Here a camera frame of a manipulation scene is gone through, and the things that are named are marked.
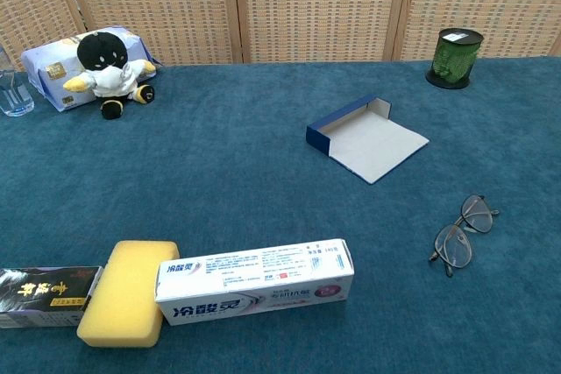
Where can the blue folding glasses case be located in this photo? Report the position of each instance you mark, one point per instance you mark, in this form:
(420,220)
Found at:
(372,146)

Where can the thin metal frame eyeglasses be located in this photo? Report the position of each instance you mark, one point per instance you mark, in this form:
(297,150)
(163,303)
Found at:
(456,244)

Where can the teal carpet table cover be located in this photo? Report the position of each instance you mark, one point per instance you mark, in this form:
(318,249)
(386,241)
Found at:
(219,172)

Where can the white toothpaste box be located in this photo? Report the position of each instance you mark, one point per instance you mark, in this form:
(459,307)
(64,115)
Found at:
(254,286)

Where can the woven bamboo folding screen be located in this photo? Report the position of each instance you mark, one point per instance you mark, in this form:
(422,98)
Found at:
(307,6)

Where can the green canister with black lid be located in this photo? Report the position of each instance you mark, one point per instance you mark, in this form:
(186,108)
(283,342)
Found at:
(453,61)

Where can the yellow sponge block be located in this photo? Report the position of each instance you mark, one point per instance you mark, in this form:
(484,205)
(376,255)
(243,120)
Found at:
(122,295)

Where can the black head plush doll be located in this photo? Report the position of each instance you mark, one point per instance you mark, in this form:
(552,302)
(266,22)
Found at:
(103,52)

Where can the lavender tissue pack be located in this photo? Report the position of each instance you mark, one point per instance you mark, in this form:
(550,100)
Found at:
(44,67)

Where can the black box with gold lettering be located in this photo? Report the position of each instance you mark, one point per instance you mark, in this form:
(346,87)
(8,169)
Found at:
(44,295)

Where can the clear plastic water bottle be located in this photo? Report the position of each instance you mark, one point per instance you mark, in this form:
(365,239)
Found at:
(15,93)

